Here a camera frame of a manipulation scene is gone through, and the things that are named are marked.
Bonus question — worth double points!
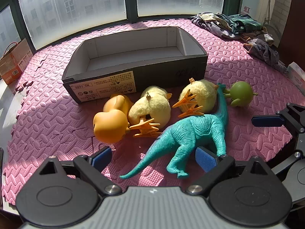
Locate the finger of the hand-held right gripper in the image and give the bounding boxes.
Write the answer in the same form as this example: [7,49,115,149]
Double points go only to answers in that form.
[272,151,305,176]
[252,102,305,135]

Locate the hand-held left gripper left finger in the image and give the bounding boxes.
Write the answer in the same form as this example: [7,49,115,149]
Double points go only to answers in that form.
[39,147,122,196]

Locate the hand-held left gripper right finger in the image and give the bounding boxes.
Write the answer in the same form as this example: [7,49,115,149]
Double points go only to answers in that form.
[186,147,270,196]

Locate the teal plastic dinosaur toy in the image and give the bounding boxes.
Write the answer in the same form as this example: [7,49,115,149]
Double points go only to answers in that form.
[119,83,230,180]

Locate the orange rubber duck toy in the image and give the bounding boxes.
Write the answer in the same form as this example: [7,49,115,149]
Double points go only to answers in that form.
[93,94,134,144]

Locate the green round alien toy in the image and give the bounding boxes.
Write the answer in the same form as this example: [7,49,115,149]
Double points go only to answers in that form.
[224,81,259,108]

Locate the white carton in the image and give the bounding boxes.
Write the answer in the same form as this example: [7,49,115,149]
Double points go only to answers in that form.
[287,62,305,88]

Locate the pink foam mat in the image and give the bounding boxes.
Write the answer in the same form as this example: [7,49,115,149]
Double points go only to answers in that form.
[2,19,296,206]

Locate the yellow plush chick toy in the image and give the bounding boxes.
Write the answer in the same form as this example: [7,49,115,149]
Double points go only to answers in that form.
[172,77,219,119]
[127,86,173,139]

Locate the grey patterned cloth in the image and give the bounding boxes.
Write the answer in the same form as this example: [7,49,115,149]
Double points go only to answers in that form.
[243,37,288,74]

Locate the black cardboard shoebox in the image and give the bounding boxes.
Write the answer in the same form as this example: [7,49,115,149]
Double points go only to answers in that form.
[61,26,208,104]

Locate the pile of checked clothes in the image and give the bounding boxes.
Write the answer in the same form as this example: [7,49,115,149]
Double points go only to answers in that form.
[191,12,265,40]

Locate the brown paper bag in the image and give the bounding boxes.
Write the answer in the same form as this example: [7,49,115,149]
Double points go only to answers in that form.
[0,38,33,85]

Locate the dark green window frame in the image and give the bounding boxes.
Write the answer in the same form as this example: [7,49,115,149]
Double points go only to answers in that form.
[0,0,246,53]

